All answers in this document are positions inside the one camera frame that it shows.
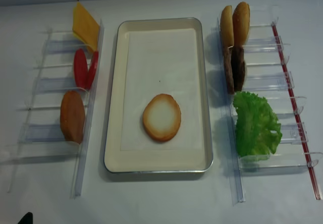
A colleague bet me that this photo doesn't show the sliced bun with white face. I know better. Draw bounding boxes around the sliced bun with white face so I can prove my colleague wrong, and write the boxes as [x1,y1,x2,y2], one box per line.
[142,94,181,142]

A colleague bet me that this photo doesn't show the red tomato slice rear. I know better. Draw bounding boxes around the red tomato slice rear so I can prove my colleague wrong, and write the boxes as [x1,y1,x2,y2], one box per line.
[86,51,99,90]

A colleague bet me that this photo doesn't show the red tomato slice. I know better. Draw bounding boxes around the red tomato slice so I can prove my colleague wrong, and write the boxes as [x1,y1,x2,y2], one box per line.
[86,51,99,90]
[73,48,88,90]

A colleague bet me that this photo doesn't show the brown meat patty left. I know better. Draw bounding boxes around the brown meat patty left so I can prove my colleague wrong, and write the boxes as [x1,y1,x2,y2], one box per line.
[223,46,235,95]

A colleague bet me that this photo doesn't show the red tomato slice front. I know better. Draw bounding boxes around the red tomato slice front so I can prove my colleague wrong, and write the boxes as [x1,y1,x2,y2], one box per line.
[73,48,88,90]

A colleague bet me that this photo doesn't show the dark meat patty right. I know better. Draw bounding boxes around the dark meat patty right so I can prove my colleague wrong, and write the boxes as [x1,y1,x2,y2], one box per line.
[231,46,246,92]

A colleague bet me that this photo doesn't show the green lettuce leaf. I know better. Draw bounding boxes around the green lettuce leaf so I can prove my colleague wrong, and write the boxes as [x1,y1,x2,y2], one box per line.
[233,92,282,161]

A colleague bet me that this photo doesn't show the yellow cheese slices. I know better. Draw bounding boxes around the yellow cheese slices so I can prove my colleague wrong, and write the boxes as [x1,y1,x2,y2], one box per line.
[72,2,100,53]

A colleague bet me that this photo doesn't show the cream metal tray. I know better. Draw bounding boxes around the cream metal tray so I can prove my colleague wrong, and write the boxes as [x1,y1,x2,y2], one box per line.
[104,18,213,174]

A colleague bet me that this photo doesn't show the brown bun half left rack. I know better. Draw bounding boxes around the brown bun half left rack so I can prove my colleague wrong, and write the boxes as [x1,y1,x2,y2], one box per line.
[60,90,85,144]

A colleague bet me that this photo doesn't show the yellow bun half left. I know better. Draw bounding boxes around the yellow bun half left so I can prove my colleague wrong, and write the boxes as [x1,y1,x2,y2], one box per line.
[220,5,234,47]

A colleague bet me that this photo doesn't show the clear acrylic right rack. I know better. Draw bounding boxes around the clear acrylic right rack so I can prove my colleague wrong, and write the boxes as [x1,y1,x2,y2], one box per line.
[223,6,322,202]

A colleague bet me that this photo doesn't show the clear acrylic rack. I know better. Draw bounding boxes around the clear acrylic rack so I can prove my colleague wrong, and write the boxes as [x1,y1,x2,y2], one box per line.
[1,27,104,198]
[223,6,322,202]

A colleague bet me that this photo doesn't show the golden bun half right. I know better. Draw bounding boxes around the golden bun half right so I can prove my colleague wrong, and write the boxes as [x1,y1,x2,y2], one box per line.
[232,2,250,46]

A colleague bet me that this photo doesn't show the clear acrylic left rack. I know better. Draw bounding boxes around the clear acrylic left rack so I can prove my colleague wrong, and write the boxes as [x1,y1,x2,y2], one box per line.
[1,27,104,198]

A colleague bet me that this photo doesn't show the red strip on right rack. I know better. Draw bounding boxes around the red strip on right rack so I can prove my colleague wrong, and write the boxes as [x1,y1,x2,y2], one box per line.
[271,22,322,200]

